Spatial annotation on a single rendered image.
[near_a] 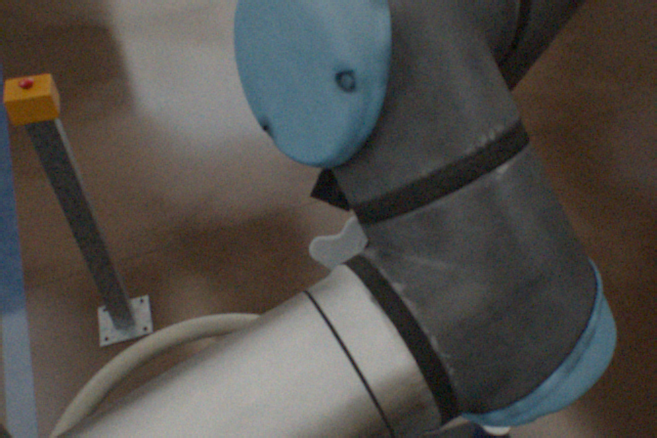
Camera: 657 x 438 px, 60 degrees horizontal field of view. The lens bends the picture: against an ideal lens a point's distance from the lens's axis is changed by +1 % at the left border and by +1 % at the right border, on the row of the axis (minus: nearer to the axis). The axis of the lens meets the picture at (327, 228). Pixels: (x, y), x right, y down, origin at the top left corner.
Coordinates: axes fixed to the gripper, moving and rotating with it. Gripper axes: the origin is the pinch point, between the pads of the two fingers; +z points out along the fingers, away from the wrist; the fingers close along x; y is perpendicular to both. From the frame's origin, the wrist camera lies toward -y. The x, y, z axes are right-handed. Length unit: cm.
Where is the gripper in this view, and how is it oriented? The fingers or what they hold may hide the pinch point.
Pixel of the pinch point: (359, 238)
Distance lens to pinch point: 59.4
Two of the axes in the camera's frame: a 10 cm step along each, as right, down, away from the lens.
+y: -9.3, -3.4, -1.3
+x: -2.2, 8.1, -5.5
